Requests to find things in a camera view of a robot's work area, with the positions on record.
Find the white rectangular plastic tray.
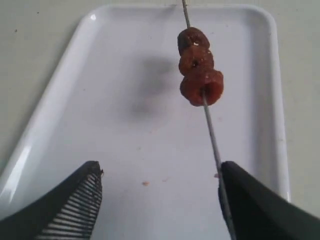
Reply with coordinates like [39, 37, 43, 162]
[0, 4, 290, 240]

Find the thin metal skewer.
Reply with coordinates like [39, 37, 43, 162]
[181, 0, 237, 240]

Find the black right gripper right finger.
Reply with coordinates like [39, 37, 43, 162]
[221, 161, 320, 240]

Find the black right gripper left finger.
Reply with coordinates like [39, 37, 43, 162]
[0, 161, 103, 240]

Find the brown meatball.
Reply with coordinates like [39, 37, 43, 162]
[178, 45, 214, 76]
[177, 27, 210, 56]
[180, 68, 224, 107]

